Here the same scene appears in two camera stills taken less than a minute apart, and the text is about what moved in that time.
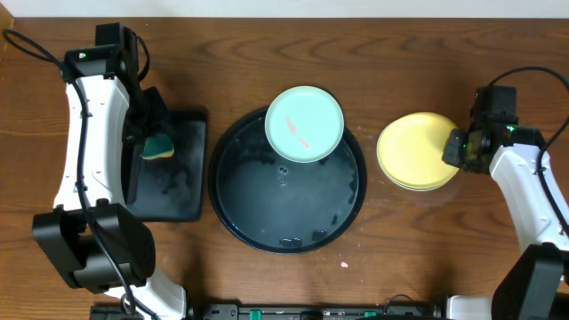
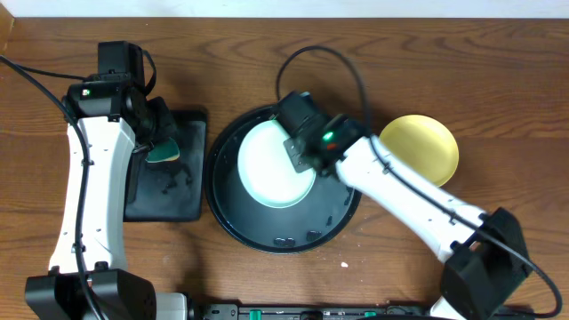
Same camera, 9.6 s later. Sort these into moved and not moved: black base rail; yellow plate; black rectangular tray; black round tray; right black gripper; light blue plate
Moved: light blue plate; right black gripper
Not moved: black base rail; black round tray; yellow plate; black rectangular tray
